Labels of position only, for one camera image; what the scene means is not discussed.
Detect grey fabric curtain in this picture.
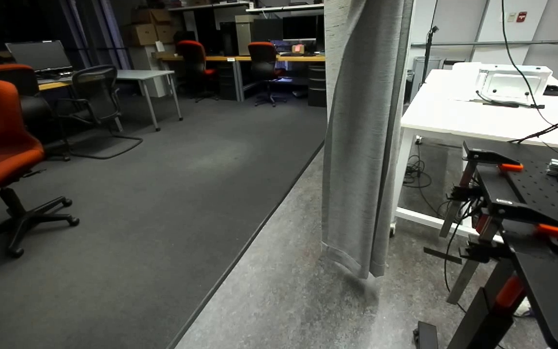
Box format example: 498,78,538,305
320,0,416,291

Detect dark drawer cabinet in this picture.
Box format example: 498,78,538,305
306,62,327,109

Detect long wooden desk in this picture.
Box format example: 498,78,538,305
155,53,327,105

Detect black computer monitor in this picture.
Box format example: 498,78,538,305
283,12,327,56

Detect small white table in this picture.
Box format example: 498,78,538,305
112,68,186,134

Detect grey upright box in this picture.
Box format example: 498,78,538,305
413,55,428,99

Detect large white table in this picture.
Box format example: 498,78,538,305
389,60,558,239

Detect brown cardboard box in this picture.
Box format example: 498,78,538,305
128,22,161,49

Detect black tripod pole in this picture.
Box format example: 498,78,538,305
418,0,442,87

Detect black mesh chair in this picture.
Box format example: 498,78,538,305
68,64,145,161

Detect dark blue drapes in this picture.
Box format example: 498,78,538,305
56,0,134,74

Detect white box device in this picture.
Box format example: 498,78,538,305
471,62,554,107

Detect black laptop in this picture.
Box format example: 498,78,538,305
4,39,75,78

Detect black floor cable coil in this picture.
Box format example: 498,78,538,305
401,153,445,217

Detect black clamp with orange handle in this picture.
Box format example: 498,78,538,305
440,146,527,239
445,196,558,307

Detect black hanging cable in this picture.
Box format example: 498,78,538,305
498,0,558,134

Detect black cable across table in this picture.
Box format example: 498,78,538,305
506,101,558,148

